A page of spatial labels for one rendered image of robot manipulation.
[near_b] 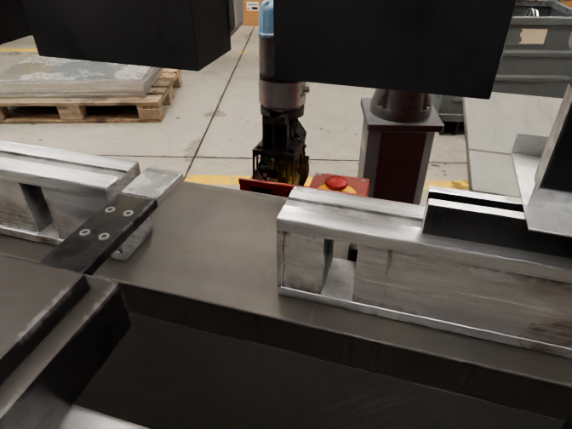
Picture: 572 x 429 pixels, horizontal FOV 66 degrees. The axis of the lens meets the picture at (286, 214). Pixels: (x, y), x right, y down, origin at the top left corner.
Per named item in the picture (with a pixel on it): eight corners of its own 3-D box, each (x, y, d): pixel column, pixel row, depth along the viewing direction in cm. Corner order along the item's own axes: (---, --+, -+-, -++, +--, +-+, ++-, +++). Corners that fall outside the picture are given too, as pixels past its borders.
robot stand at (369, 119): (340, 300, 163) (360, 97, 119) (389, 302, 163) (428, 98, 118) (343, 340, 148) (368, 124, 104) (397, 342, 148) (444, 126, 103)
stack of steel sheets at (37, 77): (165, 69, 348) (163, 54, 342) (145, 97, 297) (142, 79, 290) (37, 70, 347) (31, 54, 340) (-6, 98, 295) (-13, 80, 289)
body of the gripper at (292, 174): (250, 182, 74) (249, 111, 68) (265, 163, 81) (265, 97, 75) (294, 188, 72) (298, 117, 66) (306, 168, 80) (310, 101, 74)
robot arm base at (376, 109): (366, 100, 118) (370, 61, 112) (423, 100, 117) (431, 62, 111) (373, 122, 105) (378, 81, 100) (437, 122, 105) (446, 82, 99)
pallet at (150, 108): (182, 83, 364) (180, 65, 356) (161, 122, 298) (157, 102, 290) (36, 84, 362) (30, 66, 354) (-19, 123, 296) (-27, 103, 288)
